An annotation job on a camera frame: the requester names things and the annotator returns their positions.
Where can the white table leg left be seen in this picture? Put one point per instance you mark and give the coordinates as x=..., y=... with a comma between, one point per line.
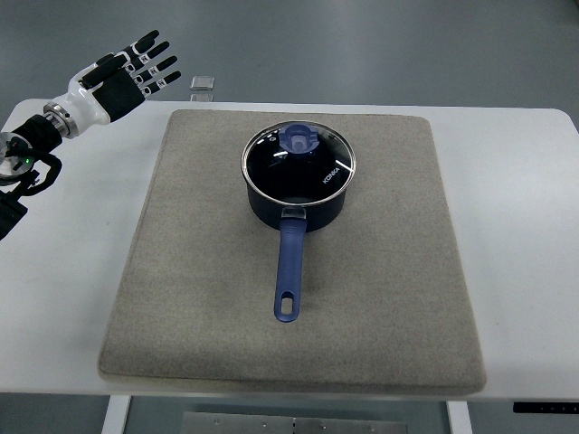
x=116, y=414

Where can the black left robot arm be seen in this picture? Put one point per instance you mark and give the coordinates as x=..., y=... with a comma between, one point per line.
x=28, y=165

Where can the small clear floor plate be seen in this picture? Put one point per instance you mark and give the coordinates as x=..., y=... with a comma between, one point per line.
x=202, y=83

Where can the metal base plate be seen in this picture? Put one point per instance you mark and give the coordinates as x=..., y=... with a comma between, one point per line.
x=205, y=422

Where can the white table leg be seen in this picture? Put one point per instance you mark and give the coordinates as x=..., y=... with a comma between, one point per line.
x=459, y=417
x=116, y=414

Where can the dark blue saucepan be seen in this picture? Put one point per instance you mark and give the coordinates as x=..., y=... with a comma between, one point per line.
x=296, y=212

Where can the white table leg right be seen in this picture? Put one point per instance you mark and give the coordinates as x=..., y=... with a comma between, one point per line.
x=459, y=417

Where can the beige felt mat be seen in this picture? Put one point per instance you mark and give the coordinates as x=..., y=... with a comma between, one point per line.
x=215, y=299

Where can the black desk control panel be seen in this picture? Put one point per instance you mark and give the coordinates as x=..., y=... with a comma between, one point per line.
x=537, y=407

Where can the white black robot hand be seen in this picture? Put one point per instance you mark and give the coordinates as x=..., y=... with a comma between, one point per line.
x=112, y=86

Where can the glass lid blue knob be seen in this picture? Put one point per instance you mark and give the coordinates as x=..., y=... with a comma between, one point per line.
x=298, y=162

